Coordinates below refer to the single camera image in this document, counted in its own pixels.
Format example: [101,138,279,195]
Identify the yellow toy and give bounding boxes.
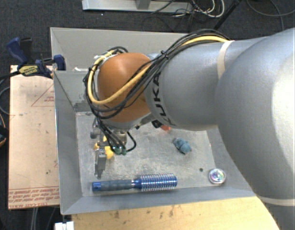
[93,135,115,160]

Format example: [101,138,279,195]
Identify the brown cardboard board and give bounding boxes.
[8,65,60,210]

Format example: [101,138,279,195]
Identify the round clear shiny disc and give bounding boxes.
[208,168,227,185]

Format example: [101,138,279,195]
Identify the grey metal bin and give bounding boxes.
[50,27,256,216]

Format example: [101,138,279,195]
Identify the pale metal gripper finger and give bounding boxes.
[94,150,107,180]

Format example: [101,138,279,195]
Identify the blue-grey toy animal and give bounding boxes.
[173,137,193,155]

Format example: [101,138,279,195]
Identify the blue hairbrush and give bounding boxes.
[92,173,178,193]

